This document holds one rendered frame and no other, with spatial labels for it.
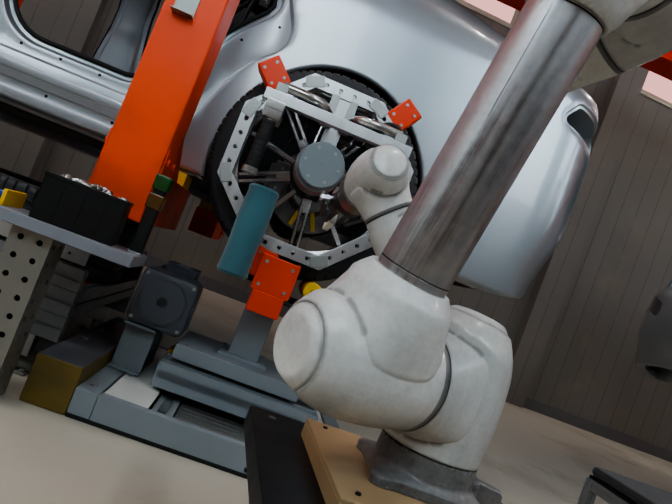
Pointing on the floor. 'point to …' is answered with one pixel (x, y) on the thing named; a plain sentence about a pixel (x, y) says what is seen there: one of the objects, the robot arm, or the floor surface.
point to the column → (22, 291)
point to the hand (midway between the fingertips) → (330, 221)
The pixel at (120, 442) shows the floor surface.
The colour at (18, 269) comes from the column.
